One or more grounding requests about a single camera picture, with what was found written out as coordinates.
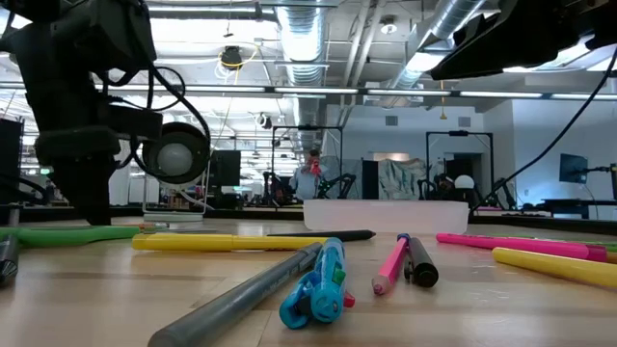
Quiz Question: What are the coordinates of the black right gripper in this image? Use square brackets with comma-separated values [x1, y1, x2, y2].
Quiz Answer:
[428, 0, 617, 82]

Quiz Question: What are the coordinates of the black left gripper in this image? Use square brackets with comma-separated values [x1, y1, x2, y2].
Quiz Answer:
[13, 47, 165, 227]

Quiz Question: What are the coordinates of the green pen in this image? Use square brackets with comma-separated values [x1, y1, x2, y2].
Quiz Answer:
[0, 225, 142, 250]

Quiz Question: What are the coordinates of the dark grey faceted marker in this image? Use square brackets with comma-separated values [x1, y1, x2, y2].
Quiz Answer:
[0, 233, 20, 286]

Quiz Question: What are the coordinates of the yellow highlighter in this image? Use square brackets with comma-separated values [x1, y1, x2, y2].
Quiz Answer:
[131, 233, 329, 253]
[491, 247, 617, 290]

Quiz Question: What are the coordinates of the long grey marker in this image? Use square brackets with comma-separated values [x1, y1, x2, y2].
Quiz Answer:
[147, 242, 323, 347]

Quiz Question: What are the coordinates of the pink highlighter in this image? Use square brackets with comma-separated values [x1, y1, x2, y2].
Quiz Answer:
[435, 232, 609, 264]

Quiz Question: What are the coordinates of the thin green pencil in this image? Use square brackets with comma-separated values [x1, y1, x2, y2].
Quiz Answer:
[496, 234, 617, 253]

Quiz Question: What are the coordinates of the short black marker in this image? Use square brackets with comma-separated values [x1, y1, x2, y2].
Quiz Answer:
[403, 236, 441, 289]

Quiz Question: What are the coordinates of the blue multicolour click pen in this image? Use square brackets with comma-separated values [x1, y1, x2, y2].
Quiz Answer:
[278, 236, 357, 331]

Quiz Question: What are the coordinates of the thin black pen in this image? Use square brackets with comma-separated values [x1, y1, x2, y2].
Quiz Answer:
[266, 229, 377, 243]

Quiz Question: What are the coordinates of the pink pencil with blue cap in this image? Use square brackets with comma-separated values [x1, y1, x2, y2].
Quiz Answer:
[371, 232, 412, 296]

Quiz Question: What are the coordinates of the translucent plastic supply box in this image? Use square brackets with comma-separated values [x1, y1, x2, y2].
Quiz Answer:
[303, 199, 470, 236]

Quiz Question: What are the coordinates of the white pillar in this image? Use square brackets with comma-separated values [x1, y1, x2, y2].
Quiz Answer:
[108, 139, 134, 206]

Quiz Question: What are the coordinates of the black cabinet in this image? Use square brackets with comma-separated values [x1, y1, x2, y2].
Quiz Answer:
[0, 118, 24, 206]

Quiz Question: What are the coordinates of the round magnifier lamp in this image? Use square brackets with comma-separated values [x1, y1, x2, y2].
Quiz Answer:
[141, 121, 212, 223]

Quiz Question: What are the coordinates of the black computer monitor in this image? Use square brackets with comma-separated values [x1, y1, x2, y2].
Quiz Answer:
[210, 149, 242, 194]

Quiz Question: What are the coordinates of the grey crumpled cover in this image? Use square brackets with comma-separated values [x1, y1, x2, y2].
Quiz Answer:
[378, 157, 433, 201]

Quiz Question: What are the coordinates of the black background desk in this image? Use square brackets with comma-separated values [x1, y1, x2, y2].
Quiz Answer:
[539, 197, 617, 219]

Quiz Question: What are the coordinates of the black upright panel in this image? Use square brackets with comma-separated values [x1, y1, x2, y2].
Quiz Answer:
[362, 159, 381, 200]

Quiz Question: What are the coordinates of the long ceiling light bar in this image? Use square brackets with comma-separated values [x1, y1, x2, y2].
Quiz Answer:
[94, 81, 617, 101]

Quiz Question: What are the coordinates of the person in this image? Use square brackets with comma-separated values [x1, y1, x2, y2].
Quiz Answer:
[287, 148, 334, 201]

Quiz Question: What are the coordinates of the black table edge rail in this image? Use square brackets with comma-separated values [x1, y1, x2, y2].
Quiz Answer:
[0, 204, 617, 237]

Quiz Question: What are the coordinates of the silver slanted ventilation duct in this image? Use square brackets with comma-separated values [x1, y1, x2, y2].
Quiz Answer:
[385, 0, 488, 105]

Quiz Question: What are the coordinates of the black metal frame rig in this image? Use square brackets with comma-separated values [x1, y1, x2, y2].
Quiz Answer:
[425, 130, 495, 201]
[271, 124, 344, 203]

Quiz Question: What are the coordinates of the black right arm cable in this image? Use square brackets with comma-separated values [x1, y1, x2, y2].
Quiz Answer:
[471, 47, 617, 211]

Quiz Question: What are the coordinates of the wall-mounted dark monitor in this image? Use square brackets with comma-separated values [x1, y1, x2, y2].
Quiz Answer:
[558, 152, 589, 185]

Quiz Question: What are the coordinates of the black ceiling box yellow cable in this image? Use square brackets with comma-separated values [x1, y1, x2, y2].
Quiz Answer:
[218, 44, 261, 73]

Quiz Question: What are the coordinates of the silver ribbed ventilation duct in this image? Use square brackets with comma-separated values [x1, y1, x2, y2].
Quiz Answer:
[275, 0, 330, 146]

